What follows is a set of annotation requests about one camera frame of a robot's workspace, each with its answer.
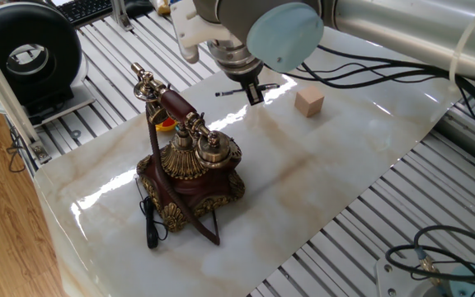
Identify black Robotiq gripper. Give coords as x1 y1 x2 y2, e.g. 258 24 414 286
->
222 60 266 106

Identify silver and black pen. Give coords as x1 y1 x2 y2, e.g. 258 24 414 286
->
214 82 281 98

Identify antique brass rotary phone base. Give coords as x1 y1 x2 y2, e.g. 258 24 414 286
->
136 138 246 233

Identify silver robot base mounting plate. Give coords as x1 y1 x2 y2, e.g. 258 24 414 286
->
374 257 428 297

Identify brass and maroon phone handset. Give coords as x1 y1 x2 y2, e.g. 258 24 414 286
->
131 62 233 170

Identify small wooden cube block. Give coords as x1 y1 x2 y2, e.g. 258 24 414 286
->
294 85 326 119

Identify yellow orange turtle toy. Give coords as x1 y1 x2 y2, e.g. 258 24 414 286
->
154 116 178 133

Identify glossy marble pattern mat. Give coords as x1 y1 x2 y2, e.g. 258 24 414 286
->
34 14 475 297

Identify black computer keyboard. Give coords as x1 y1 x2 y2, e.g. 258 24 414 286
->
55 0 115 28

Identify white zip tie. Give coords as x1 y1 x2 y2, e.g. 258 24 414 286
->
449 0 475 83

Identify white plastic wrist mount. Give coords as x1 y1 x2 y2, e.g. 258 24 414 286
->
169 0 239 64

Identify aluminium upright post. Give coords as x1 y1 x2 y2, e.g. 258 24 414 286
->
109 0 135 32

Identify thin black phone line cable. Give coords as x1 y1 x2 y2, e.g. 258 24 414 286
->
135 177 169 250

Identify black cables at robot base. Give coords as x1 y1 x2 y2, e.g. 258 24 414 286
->
384 224 475 297

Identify black floor cable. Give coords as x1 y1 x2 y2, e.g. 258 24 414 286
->
6 123 29 174

